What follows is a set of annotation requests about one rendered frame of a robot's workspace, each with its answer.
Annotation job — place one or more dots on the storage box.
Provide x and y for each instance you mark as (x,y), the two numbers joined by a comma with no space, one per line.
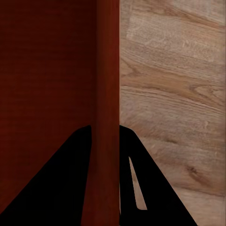
(59,72)

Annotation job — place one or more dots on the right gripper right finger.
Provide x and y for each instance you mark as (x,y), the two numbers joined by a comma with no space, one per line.
(164,206)

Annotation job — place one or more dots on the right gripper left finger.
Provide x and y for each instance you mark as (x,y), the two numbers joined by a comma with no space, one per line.
(55,195)

